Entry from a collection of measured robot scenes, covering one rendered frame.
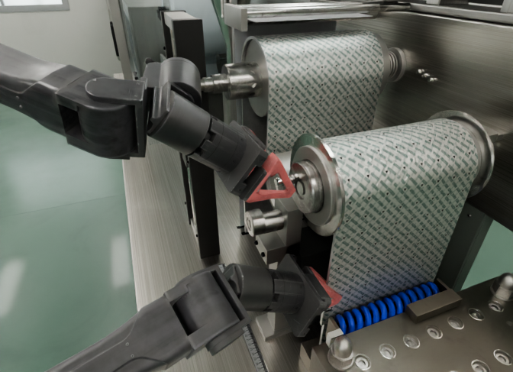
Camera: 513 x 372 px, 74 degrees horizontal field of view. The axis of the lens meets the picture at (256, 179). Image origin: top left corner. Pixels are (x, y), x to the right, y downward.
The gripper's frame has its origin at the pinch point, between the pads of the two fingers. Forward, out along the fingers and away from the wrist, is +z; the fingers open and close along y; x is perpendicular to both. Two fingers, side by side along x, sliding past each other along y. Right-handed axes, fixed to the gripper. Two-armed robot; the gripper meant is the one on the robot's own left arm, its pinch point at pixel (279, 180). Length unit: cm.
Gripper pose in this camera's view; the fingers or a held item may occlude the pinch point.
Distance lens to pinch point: 49.1
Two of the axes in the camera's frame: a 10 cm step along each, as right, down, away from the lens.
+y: 3.8, 4.9, -7.9
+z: 7.1, 3.9, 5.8
